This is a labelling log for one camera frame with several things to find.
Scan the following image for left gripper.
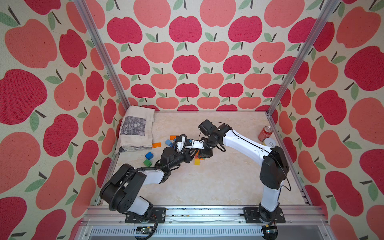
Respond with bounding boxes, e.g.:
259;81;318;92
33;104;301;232
168;148;198;171

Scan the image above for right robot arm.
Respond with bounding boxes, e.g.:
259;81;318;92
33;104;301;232
199;120;290;224

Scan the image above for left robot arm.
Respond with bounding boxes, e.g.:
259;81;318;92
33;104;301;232
100;147;199;222

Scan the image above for dark blue lego brick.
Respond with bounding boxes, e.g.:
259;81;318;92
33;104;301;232
145;152;154;161

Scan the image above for green lego brick left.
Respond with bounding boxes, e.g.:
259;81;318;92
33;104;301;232
143;160;152;167

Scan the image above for folded beige towel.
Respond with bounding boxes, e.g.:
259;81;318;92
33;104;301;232
116;106;155;154

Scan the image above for red soda can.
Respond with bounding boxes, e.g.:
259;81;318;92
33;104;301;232
258;126;273;142

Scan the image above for yellow tin can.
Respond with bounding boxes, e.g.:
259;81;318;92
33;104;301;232
263;138;277;148

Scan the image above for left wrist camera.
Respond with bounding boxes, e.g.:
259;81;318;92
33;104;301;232
173;134;188;154

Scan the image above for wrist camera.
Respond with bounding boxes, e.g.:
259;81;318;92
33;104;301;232
173;134;188;154
185;139;204;150

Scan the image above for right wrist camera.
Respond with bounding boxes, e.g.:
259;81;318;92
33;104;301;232
185;139;204;150

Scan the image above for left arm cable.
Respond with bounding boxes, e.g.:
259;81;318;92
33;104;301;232
115;134;188;211

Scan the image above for left frame post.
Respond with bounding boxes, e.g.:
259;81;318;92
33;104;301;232
74;0;130;110

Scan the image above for frame post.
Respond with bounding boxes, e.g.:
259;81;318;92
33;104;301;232
266;0;341;117
74;0;130;110

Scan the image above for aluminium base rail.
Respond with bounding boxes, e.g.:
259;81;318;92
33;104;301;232
74;205;336;240

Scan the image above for right frame post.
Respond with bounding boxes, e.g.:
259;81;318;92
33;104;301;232
266;0;341;117

